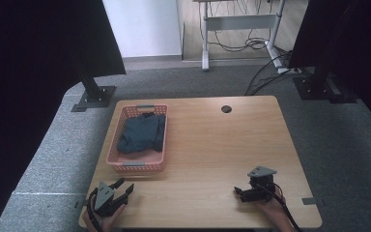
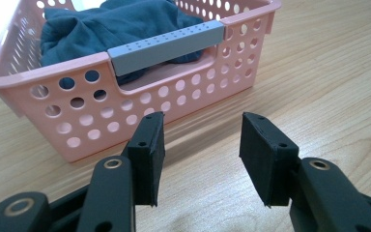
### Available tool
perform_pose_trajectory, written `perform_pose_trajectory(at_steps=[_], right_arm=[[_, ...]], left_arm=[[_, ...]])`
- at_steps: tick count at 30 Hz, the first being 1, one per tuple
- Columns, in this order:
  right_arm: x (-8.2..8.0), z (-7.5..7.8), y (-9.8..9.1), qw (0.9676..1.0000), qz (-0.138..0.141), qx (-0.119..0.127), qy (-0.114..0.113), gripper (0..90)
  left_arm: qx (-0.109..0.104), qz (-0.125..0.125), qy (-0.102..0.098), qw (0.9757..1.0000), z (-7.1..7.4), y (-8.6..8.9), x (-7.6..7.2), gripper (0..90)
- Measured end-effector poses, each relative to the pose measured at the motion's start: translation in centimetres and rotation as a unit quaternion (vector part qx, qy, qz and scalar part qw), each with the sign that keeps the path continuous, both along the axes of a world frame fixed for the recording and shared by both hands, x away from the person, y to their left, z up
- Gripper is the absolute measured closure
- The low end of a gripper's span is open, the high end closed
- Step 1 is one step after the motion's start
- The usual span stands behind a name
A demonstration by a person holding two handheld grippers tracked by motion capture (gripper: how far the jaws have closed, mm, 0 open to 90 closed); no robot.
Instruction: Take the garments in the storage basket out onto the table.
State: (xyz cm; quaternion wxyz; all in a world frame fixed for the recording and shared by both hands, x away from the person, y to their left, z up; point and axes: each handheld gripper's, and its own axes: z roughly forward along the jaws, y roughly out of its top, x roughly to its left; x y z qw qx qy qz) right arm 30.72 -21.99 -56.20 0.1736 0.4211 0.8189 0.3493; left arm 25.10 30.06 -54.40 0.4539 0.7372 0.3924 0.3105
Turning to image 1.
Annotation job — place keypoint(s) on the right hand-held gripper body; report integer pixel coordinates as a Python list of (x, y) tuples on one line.
[(262, 188)]

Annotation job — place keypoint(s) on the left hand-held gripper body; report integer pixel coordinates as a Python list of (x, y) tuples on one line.
[(104, 199)]

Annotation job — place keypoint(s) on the pink plastic basket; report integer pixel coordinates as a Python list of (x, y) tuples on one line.
[(135, 161)]

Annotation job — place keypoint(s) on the dark blue cloth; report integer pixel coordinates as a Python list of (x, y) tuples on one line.
[(141, 133)]

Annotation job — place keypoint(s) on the person's left hand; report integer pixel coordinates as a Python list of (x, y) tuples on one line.
[(109, 220)]

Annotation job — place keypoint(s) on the person's right hand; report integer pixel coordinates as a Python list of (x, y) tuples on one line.
[(275, 209)]

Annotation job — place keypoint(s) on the grey tape piece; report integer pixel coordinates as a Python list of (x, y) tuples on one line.
[(309, 201), (79, 204)]

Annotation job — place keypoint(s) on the black metal stand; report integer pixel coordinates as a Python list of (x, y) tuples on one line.
[(93, 96), (319, 85)]

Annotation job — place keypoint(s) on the black curtain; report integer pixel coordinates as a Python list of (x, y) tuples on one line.
[(360, 48), (29, 80)]

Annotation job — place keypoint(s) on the white desk frame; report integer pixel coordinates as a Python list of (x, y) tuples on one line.
[(238, 22)]

